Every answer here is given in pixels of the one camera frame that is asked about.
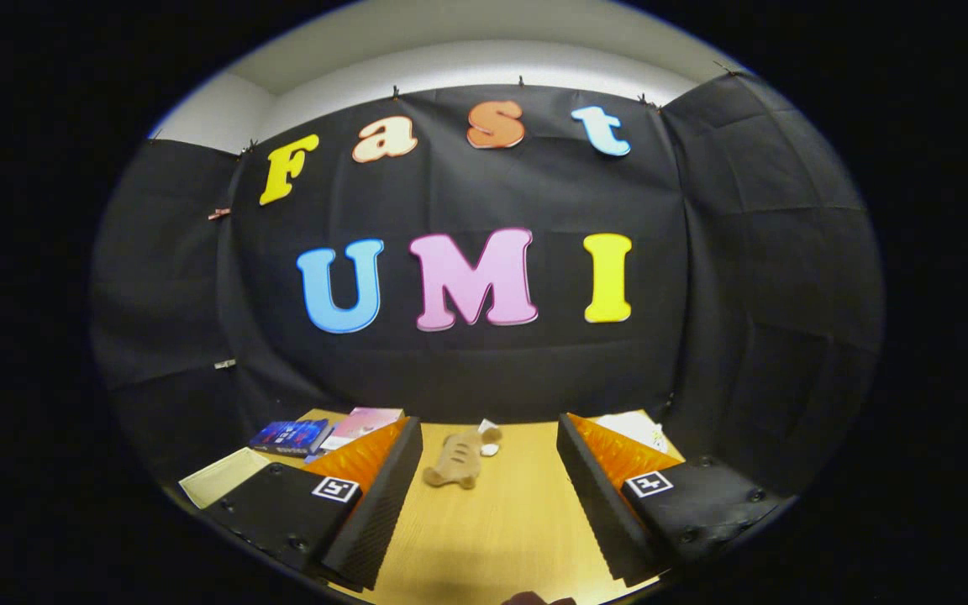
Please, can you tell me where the pink cover book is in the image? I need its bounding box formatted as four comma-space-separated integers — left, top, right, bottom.
319, 407, 406, 454

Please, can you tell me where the black backdrop cloth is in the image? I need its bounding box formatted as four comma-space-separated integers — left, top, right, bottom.
89, 74, 884, 505

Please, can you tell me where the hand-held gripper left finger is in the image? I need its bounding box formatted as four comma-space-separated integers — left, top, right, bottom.
205, 418, 424, 592

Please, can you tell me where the white plush toy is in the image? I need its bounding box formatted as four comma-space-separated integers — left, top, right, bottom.
593, 410, 671, 455

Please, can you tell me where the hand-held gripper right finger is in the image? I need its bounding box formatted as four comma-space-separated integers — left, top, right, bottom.
556, 413, 797, 588

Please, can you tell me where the dark blue book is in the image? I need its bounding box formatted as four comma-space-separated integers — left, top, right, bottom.
249, 418, 332, 458

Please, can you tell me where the brown plush toy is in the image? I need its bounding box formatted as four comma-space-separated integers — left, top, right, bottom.
423, 418, 503, 491

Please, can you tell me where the pale green fabric storage box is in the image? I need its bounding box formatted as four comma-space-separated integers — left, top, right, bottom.
179, 447, 271, 510

